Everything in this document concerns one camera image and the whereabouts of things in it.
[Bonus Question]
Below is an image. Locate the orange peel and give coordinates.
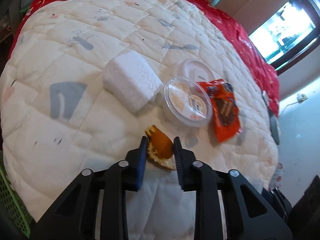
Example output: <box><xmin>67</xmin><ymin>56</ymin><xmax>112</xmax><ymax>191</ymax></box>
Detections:
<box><xmin>145</xmin><ymin>125</ymin><xmax>176</xmax><ymax>171</ymax></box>

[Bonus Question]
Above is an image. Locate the orange snack wrapper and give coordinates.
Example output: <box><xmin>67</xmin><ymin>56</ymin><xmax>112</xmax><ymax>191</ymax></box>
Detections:
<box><xmin>198</xmin><ymin>79</ymin><xmax>242</xmax><ymax>142</ymax></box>

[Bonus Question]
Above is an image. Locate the clear round dessert container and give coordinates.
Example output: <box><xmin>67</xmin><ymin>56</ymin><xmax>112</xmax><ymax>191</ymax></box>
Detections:
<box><xmin>163</xmin><ymin>76</ymin><xmax>213</xmax><ymax>128</ymax></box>

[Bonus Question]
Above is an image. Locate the white styrofoam block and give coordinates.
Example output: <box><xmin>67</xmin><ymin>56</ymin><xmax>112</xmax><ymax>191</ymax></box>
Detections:
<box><xmin>103</xmin><ymin>50</ymin><xmax>163</xmax><ymax>114</ymax></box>

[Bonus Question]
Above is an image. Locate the white cup lid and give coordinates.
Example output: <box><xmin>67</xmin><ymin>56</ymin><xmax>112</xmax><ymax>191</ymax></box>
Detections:
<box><xmin>171</xmin><ymin>59</ymin><xmax>215</xmax><ymax>82</ymax></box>

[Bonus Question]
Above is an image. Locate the green plastic waste basket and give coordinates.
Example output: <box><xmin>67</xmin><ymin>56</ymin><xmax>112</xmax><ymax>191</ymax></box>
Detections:
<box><xmin>1</xmin><ymin>151</ymin><xmax>34</xmax><ymax>239</ymax></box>

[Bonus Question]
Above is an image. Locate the black smartphone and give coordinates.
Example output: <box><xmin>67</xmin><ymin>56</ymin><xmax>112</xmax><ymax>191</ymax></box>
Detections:
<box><xmin>268</xmin><ymin>109</ymin><xmax>280</xmax><ymax>145</ymax></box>

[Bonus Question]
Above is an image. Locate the white quilted blanket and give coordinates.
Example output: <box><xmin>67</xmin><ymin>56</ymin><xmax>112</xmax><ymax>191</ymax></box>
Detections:
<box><xmin>0</xmin><ymin>0</ymin><xmax>279</xmax><ymax>240</ymax></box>

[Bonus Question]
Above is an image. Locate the white charger box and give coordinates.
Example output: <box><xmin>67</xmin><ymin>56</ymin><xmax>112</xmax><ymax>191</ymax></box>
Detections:
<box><xmin>262</xmin><ymin>90</ymin><xmax>269</xmax><ymax>106</ymax></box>

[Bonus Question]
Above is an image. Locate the red patterned bed cover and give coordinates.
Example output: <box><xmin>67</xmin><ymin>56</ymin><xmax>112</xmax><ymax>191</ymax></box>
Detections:
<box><xmin>9</xmin><ymin>0</ymin><xmax>280</xmax><ymax>116</ymax></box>

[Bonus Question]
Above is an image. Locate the wall power socket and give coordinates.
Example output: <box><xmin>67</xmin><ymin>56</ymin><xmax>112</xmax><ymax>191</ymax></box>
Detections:
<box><xmin>297</xmin><ymin>93</ymin><xmax>308</xmax><ymax>103</ymax></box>

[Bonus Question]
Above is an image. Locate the window with dark frame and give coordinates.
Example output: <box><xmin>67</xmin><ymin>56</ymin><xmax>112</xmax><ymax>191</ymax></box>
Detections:
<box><xmin>249</xmin><ymin>0</ymin><xmax>319</xmax><ymax>73</ymax></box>

